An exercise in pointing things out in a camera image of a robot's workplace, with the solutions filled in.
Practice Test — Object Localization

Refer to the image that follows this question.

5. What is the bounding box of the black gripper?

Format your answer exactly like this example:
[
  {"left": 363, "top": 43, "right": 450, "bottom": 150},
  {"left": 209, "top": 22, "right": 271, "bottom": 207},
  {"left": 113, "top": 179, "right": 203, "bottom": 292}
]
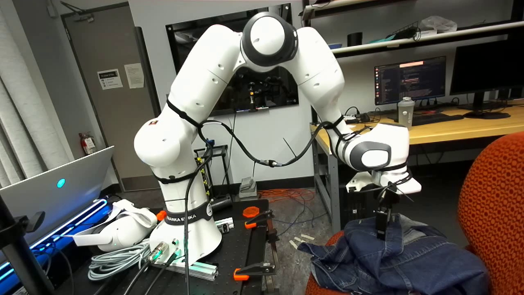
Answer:
[{"left": 373, "top": 187, "right": 396, "bottom": 243}]

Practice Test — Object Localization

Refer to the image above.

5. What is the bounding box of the blue jean jacket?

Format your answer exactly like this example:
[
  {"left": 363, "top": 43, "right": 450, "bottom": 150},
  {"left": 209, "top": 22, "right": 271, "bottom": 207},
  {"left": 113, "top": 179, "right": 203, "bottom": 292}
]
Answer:
[{"left": 298, "top": 215, "right": 489, "bottom": 295}]

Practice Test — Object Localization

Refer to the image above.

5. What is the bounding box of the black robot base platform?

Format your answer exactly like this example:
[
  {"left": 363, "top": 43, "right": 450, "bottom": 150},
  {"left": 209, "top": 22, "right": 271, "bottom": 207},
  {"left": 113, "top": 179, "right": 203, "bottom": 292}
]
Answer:
[{"left": 214, "top": 197, "right": 276, "bottom": 295}]

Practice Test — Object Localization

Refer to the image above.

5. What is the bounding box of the orange fabric office chair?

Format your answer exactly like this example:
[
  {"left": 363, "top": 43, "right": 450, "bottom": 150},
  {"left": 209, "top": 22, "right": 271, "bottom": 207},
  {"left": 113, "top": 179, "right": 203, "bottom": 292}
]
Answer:
[{"left": 302, "top": 132, "right": 524, "bottom": 295}]

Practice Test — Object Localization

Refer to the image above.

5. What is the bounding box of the clear plastic bottle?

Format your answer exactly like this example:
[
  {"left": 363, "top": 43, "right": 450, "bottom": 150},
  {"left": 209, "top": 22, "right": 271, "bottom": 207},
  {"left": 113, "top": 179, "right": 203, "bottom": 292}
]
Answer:
[{"left": 396, "top": 96, "right": 415, "bottom": 128}]

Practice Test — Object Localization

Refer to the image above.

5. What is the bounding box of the black keyboard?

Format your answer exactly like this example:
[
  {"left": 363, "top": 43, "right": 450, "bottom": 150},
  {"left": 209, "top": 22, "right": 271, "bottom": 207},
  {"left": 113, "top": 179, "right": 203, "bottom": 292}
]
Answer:
[{"left": 411, "top": 110, "right": 466, "bottom": 127}]

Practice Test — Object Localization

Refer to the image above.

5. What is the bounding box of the wooden desk with metal legs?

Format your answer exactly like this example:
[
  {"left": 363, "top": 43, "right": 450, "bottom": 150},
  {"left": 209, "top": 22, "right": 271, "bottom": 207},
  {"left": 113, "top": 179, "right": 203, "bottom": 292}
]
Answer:
[{"left": 309, "top": 104, "right": 524, "bottom": 233}]

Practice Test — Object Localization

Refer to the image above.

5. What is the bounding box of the orange black clamp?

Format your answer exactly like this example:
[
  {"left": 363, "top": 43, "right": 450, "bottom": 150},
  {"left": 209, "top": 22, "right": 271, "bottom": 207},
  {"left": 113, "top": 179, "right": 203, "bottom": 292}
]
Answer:
[
  {"left": 230, "top": 261, "right": 278, "bottom": 286},
  {"left": 240, "top": 204, "right": 275, "bottom": 232}
]

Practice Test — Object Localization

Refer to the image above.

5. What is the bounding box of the grey metal block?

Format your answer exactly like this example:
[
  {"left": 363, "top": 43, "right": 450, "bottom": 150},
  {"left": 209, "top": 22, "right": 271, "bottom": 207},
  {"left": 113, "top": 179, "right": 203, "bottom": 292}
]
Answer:
[{"left": 237, "top": 177, "right": 260, "bottom": 202}]

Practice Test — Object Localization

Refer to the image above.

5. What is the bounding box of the monitor showing code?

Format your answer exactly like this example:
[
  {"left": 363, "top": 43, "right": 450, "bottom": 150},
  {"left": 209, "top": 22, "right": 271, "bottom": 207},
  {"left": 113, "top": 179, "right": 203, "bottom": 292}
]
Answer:
[{"left": 373, "top": 56, "right": 448, "bottom": 107}]

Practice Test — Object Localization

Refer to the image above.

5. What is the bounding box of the large black monitor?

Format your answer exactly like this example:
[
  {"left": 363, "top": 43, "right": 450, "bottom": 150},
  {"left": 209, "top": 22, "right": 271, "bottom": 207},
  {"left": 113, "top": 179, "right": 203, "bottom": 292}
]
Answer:
[{"left": 448, "top": 30, "right": 524, "bottom": 122}]

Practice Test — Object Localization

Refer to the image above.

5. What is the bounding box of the aluminium extrusion bar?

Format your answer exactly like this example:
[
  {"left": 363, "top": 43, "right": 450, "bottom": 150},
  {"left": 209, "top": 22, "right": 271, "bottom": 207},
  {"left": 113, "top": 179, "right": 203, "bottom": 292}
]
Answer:
[{"left": 149, "top": 248, "right": 219, "bottom": 284}]

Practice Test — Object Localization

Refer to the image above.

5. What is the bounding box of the clear plastic container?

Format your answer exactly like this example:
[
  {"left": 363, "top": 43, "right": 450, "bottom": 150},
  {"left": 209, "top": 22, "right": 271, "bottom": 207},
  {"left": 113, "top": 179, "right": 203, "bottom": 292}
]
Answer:
[{"left": 414, "top": 15, "right": 458, "bottom": 40}]

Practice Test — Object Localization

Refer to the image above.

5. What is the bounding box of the white plastic cover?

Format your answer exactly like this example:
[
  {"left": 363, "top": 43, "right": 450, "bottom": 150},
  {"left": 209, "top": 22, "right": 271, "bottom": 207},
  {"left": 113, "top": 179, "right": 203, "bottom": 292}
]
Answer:
[{"left": 70, "top": 199, "right": 160, "bottom": 253}]

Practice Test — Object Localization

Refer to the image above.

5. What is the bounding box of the grey door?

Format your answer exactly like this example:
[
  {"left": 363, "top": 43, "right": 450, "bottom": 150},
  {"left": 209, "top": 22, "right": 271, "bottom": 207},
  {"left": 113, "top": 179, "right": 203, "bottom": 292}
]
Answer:
[{"left": 60, "top": 2, "right": 160, "bottom": 194}]

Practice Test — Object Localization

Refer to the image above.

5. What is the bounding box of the plain white paper sign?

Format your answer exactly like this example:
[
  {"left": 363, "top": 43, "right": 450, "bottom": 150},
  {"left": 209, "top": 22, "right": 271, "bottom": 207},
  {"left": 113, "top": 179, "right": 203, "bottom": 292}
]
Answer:
[{"left": 122, "top": 63, "right": 145, "bottom": 91}]

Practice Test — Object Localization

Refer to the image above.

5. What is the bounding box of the red fire extinguisher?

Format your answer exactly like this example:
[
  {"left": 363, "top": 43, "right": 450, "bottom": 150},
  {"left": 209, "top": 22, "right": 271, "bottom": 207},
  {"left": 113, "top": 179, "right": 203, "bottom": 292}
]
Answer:
[{"left": 78, "top": 132, "right": 98, "bottom": 158}]

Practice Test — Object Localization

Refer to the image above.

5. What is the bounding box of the white paper sign with text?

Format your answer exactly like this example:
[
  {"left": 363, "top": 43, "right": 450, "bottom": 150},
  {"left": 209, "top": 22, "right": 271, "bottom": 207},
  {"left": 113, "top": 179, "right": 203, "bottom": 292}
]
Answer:
[{"left": 96, "top": 68, "right": 124, "bottom": 92}]

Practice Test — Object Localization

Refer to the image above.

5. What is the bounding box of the silver laptop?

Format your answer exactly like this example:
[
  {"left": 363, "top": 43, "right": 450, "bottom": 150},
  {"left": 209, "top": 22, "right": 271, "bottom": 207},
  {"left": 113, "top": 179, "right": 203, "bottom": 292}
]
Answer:
[{"left": 0, "top": 145, "right": 119, "bottom": 245}]

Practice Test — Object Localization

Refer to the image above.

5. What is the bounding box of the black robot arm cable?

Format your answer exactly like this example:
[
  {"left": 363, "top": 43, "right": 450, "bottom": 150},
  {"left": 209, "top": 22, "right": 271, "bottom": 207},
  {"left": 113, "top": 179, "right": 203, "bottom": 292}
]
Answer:
[{"left": 162, "top": 99, "right": 361, "bottom": 295}]

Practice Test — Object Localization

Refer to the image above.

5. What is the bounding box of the black metal frame stand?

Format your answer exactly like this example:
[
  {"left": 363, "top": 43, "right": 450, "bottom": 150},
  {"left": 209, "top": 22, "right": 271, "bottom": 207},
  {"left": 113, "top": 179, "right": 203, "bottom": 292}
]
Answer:
[{"left": 204, "top": 143, "right": 235, "bottom": 191}]

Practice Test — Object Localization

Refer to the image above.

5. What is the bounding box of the black wall screen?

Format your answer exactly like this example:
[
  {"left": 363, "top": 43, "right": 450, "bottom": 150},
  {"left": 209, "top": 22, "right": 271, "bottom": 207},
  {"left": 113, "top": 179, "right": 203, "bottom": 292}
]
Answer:
[{"left": 163, "top": 4, "right": 301, "bottom": 117}]

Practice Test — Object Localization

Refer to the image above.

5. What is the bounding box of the white wall shelf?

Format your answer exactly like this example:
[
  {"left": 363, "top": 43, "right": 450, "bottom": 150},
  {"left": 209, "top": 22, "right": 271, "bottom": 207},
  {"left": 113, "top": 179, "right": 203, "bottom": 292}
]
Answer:
[{"left": 301, "top": 20, "right": 524, "bottom": 61}]

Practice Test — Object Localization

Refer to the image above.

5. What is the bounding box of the grey coiled cable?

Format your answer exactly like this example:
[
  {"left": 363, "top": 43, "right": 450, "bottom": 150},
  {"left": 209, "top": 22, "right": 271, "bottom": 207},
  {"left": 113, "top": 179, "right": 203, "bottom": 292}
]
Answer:
[{"left": 86, "top": 243, "right": 152, "bottom": 284}]

